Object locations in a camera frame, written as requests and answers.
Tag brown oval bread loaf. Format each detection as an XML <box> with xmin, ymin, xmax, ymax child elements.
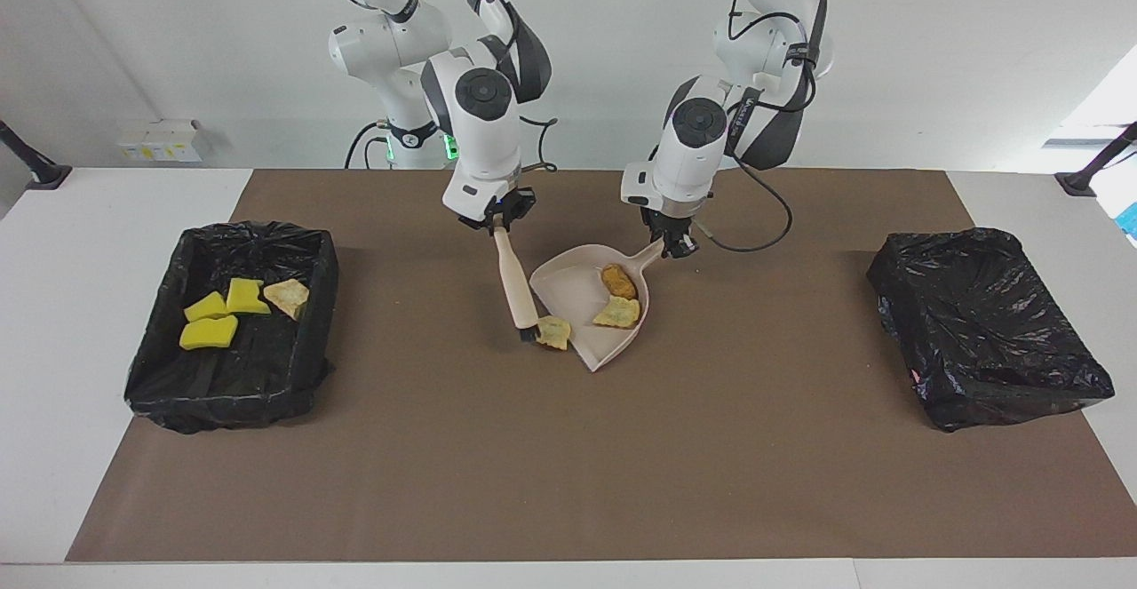
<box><xmin>600</xmin><ymin>264</ymin><xmax>639</xmax><ymax>300</ymax></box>

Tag beige hand brush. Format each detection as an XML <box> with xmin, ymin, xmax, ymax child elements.
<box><xmin>491</xmin><ymin>227</ymin><xmax>545</xmax><ymax>346</ymax></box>

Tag pale bread piece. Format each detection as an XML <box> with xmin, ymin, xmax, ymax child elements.
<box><xmin>592</xmin><ymin>296</ymin><xmax>642</xmax><ymax>330</ymax></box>

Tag beige plastic dustpan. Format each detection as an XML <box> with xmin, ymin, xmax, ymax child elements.
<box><xmin>529</xmin><ymin>241</ymin><xmax>667</xmax><ymax>373</ymax></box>

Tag tan croissant end piece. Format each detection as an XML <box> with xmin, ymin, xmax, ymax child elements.
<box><xmin>536</xmin><ymin>315</ymin><xmax>573</xmax><ymax>352</ymax></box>

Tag orange striped bread piece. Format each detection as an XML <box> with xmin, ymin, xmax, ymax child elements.
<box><xmin>263</xmin><ymin>279</ymin><xmax>311</xmax><ymax>321</ymax></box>

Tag green and yellow sponge piece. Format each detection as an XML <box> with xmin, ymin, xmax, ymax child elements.
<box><xmin>226</xmin><ymin>278</ymin><xmax>272</xmax><ymax>316</ymax></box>

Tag black bag lined bin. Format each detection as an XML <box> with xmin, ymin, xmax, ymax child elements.
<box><xmin>124</xmin><ymin>221</ymin><xmax>340</xmax><ymax>435</ymax></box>
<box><xmin>866</xmin><ymin>227</ymin><xmax>1116</xmax><ymax>433</ymax></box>

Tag brown table mat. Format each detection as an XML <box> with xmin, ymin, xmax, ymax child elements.
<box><xmin>65</xmin><ymin>168</ymin><xmax>1137</xmax><ymax>563</ymax></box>

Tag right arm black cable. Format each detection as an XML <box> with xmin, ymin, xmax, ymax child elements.
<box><xmin>306</xmin><ymin>0</ymin><xmax>559</xmax><ymax>174</ymax></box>

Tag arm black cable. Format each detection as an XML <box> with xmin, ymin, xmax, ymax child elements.
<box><xmin>693</xmin><ymin>0</ymin><xmax>840</xmax><ymax>254</ymax></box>
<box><xmin>306</xmin><ymin>0</ymin><xmax>559</xmax><ymax>174</ymax></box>

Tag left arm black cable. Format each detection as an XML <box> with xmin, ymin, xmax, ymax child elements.
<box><xmin>693</xmin><ymin>0</ymin><xmax>840</xmax><ymax>254</ymax></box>

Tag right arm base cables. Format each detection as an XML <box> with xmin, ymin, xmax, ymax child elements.
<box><xmin>344</xmin><ymin>120</ymin><xmax>396</xmax><ymax>171</ymax></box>

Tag white wall outlet box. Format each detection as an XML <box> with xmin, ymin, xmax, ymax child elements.
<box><xmin>115</xmin><ymin>118</ymin><xmax>207</xmax><ymax>163</ymax></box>

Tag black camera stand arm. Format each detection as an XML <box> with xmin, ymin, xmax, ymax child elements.
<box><xmin>1055</xmin><ymin>122</ymin><xmax>1137</xmax><ymax>197</ymax></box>
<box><xmin>0</xmin><ymin>120</ymin><xmax>72</xmax><ymax>191</ymax></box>

